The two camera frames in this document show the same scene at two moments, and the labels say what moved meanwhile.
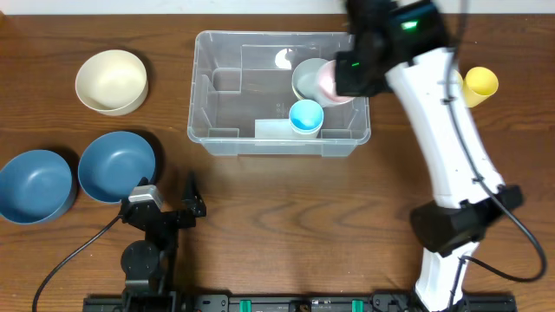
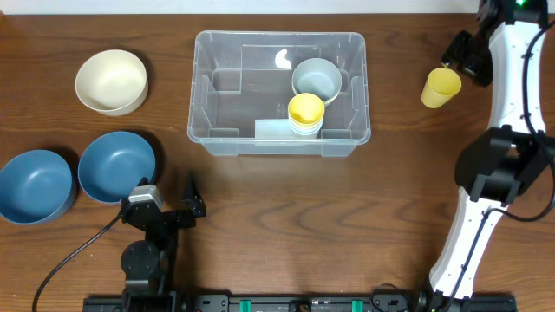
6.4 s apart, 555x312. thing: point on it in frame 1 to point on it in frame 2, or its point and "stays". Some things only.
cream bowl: (112, 82) stays
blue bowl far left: (35, 187) stays
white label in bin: (275, 128) stays
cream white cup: (336, 107) to (307, 127)
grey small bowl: (305, 79) stays
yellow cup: (460, 81) to (306, 109)
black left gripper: (166, 217) stays
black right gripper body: (347, 75) to (465, 57)
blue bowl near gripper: (113, 164) stays
